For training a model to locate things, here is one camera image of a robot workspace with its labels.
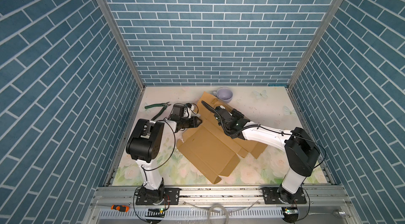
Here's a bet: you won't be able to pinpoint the brown cardboard box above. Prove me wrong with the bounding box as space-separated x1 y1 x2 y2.
177 92 267 184

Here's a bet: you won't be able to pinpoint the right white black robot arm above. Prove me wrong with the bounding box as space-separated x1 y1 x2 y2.
206 105 321 204

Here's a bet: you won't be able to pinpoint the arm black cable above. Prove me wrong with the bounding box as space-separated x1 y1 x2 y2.
141 119 177 172
201 100 222 120

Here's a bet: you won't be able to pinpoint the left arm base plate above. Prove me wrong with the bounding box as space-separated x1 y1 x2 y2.
135 188 180 206

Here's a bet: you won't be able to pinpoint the aluminium mounting rail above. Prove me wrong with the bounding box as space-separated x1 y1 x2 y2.
91 184 351 207

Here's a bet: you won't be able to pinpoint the white slotted cable duct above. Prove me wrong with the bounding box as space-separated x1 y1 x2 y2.
99 207 284 220

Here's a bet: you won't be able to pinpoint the orange black screwdriver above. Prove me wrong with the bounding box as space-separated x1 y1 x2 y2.
111 205 130 212

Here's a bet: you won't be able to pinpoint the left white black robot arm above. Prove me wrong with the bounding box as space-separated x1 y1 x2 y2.
126 116 203 204

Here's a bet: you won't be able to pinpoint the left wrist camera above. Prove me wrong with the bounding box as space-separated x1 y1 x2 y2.
169 103 194 121

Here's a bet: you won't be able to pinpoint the clear plastic tube loop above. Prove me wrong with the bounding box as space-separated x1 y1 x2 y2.
207 204 230 224

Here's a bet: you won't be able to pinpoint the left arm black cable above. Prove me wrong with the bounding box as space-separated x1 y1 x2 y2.
141 119 177 172

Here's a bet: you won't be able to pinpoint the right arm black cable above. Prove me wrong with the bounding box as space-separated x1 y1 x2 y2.
201 100 222 120

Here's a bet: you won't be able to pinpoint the green handled pliers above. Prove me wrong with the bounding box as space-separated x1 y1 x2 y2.
144 101 172 122

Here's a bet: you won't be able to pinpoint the lavender ceramic cup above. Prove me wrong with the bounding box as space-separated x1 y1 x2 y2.
212 87 234 103

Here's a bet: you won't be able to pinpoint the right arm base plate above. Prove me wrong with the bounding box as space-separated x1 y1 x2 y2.
261 186 307 205

